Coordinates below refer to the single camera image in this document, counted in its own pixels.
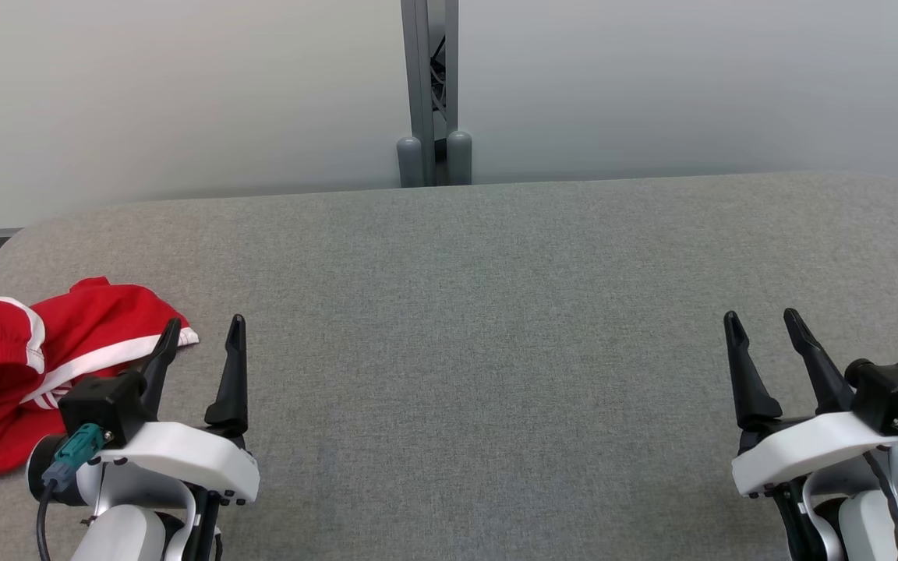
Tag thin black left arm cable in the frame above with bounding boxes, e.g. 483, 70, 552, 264
182, 487, 225, 561

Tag black cable inside post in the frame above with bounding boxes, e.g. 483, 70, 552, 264
430, 35, 447, 118

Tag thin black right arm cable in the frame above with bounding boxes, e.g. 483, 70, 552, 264
861, 450, 898, 561

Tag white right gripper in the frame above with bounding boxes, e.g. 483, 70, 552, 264
723, 309, 898, 499

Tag grey metal post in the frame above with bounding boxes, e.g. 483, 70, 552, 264
400, 0, 460, 188

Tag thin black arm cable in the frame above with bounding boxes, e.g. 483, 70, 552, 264
861, 450, 898, 561
182, 487, 225, 561

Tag grey rounded cylinder cap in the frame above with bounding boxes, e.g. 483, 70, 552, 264
396, 136, 425, 189
446, 130, 473, 186

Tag left cable with teal connector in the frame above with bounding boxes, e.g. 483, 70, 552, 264
36, 423, 104, 561

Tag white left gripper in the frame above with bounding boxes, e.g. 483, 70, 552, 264
98, 314, 261, 507

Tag red shorts with white stripe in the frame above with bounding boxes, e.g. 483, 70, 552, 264
0, 277, 200, 408

